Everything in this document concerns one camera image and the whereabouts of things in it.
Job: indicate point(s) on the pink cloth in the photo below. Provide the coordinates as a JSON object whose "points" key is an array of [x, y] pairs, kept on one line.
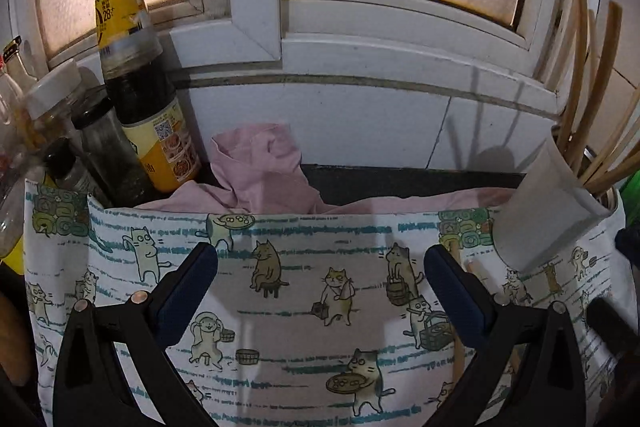
{"points": [[250, 167]]}

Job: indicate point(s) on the glass jar black lid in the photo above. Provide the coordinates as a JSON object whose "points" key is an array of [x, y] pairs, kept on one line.
{"points": [[110, 157]]}

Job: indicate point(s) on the white cup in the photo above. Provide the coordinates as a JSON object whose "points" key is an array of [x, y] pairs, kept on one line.
{"points": [[540, 217]]}

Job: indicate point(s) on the white window frame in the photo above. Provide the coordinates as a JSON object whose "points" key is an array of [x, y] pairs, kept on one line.
{"points": [[255, 7]]}

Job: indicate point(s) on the cat printed cloth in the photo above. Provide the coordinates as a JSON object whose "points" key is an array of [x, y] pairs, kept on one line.
{"points": [[300, 267]]}

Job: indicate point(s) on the dark sauce bottle yellow label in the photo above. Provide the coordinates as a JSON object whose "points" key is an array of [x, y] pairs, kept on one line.
{"points": [[135, 87]]}

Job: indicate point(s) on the metal utensil holder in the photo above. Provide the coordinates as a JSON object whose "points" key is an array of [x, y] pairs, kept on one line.
{"points": [[614, 202]]}

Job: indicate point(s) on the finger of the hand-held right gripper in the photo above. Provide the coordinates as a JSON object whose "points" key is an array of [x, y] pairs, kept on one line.
{"points": [[610, 322]]}

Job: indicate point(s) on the glass jar white lid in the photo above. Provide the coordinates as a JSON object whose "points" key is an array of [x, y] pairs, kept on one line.
{"points": [[55, 82]]}

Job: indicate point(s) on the clear bottle red black cap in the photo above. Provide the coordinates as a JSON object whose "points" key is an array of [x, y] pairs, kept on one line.
{"points": [[20, 72]]}

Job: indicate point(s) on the clear plastic bottle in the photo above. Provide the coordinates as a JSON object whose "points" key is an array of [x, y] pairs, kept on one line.
{"points": [[10, 207]]}

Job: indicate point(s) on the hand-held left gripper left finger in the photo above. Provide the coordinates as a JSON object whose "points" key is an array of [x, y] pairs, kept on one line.
{"points": [[190, 292]]}

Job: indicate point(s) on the green plastic object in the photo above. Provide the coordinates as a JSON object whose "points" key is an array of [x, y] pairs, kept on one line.
{"points": [[632, 197]]}

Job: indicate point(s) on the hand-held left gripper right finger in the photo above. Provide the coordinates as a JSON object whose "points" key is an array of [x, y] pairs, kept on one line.
{"points": [[460, 297]]}

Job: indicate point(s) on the small bottle black cap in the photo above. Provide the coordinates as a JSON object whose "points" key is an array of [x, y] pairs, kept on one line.
{"points": [[62, 157]]}

